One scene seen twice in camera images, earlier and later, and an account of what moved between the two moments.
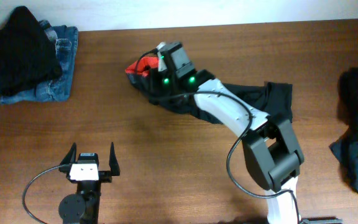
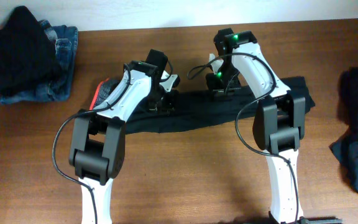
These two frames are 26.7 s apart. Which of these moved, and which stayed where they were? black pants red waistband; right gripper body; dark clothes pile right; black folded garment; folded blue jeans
Moved: right gripper body; black pants red waistband
Stayed: black folded garment; dark clothes pile right; folded blue jeans
